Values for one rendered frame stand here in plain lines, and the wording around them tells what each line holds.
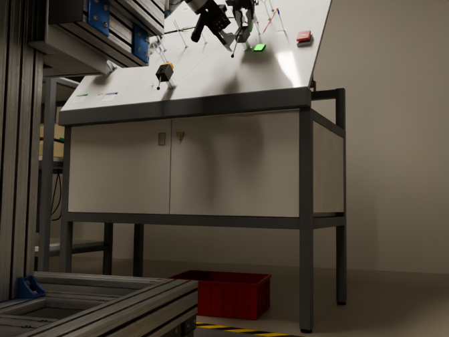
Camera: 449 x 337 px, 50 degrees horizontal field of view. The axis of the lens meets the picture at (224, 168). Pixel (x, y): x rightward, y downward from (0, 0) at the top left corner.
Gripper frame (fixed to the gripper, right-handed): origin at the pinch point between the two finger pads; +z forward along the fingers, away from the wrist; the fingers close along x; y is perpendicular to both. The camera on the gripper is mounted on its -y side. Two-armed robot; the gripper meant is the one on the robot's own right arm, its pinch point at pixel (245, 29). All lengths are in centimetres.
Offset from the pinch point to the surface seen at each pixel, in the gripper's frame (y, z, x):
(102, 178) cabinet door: -48, 54, 53
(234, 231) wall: 87, 164, 82
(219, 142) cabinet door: -32.4, 37.5, -1.9
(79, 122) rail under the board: -41, 30, 67
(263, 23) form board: 16.7, 0.0, 0.4
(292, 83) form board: -19.8, 17.0, -29.4
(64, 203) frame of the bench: -56, 65, 73
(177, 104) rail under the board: -31.5, 23.2, 16.7
